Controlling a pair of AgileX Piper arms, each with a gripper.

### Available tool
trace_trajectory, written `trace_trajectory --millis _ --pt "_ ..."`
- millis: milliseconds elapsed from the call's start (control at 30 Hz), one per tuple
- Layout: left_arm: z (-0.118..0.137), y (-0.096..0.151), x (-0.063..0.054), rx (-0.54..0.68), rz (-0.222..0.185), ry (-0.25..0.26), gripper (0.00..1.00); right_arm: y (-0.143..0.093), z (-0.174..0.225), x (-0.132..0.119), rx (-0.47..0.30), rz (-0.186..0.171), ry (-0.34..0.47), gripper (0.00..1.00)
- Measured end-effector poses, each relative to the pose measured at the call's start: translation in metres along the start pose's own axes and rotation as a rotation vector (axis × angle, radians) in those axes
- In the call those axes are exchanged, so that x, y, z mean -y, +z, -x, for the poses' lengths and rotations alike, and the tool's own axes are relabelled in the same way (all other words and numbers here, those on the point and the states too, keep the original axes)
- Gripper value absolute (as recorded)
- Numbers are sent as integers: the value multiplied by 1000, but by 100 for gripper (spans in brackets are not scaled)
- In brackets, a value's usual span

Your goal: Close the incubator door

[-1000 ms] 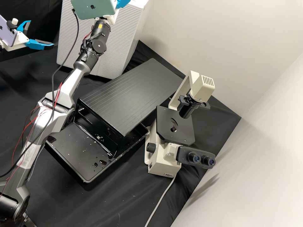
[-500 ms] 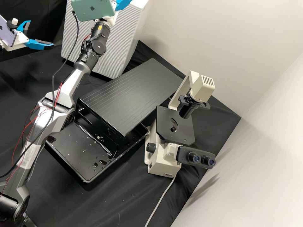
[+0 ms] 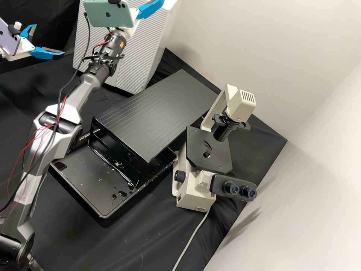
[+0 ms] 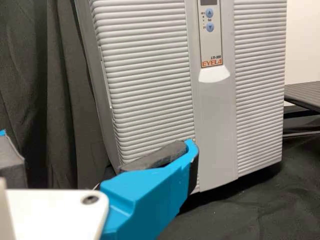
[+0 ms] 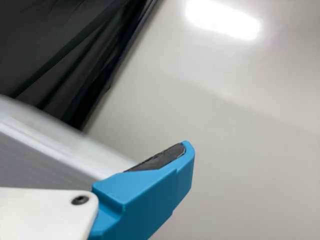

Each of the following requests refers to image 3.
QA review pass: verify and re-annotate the white incubator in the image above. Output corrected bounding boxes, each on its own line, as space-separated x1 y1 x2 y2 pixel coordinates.
107 0 177 96

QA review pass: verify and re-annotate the black tray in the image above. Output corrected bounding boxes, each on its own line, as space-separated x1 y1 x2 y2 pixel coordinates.
49 135 179 219

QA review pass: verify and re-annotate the wrist camera phone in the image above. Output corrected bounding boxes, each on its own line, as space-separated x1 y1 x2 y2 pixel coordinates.
82 0 139 29
0 17 23 56

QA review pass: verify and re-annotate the right wrist camera phone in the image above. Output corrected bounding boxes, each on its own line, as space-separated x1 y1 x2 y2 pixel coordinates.
82 0 139 29

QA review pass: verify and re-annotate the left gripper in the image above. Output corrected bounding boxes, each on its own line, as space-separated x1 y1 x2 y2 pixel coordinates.
5 24 66 61

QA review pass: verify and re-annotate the cream microscope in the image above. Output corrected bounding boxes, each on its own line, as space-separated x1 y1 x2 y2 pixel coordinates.
172 84 258 211

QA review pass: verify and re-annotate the black platform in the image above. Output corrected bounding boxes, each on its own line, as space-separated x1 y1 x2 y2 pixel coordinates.
88 69 218 189

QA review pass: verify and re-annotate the grey cable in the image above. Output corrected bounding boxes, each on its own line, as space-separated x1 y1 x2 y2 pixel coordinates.
171 208 211 271

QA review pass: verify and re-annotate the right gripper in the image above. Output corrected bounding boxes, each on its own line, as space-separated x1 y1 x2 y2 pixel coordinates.
111 0 165 37

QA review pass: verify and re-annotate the black cable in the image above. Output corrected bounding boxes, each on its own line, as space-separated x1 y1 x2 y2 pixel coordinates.
0 11 91 215

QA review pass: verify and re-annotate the left wrist camera phone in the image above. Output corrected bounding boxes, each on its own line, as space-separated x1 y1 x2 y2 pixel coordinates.
0 17 23 56

